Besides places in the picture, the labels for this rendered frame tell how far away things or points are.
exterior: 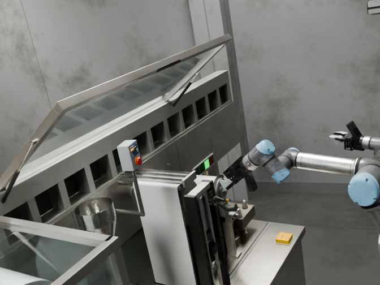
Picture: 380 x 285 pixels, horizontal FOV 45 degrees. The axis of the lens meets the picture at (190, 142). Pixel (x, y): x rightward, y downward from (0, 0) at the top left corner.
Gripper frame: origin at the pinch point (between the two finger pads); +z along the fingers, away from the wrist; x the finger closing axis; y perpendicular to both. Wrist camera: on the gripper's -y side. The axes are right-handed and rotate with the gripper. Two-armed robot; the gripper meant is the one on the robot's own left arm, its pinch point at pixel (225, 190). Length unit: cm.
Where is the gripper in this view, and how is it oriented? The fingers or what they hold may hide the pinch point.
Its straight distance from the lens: 222.5
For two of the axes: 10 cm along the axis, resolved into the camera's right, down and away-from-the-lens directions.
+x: -5.0, 3.6, -7.8
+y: -6.8, -7.3, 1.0
